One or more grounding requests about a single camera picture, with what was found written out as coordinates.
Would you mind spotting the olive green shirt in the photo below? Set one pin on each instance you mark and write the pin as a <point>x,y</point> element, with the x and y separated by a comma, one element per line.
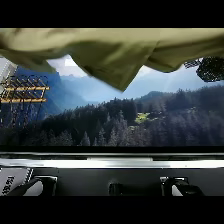
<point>113,50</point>

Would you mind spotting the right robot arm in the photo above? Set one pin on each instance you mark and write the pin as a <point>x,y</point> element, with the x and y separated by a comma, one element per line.
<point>181,188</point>

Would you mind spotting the silver frame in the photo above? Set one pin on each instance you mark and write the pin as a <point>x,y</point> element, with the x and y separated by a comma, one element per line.
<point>110,163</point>

